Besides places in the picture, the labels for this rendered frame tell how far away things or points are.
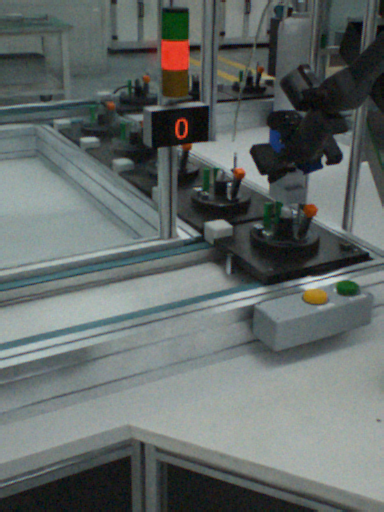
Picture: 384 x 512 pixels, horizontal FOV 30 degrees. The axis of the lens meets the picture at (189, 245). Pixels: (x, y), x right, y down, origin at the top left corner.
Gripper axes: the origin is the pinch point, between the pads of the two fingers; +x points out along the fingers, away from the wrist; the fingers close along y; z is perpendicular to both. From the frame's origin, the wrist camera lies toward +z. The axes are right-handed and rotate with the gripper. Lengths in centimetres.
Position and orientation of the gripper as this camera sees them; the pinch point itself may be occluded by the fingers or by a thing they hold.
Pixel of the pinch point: (286, 170)
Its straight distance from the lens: 140.3
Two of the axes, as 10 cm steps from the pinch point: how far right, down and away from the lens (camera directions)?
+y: -8.8, 1.7, -4.4
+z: -3.6, -8.5, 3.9
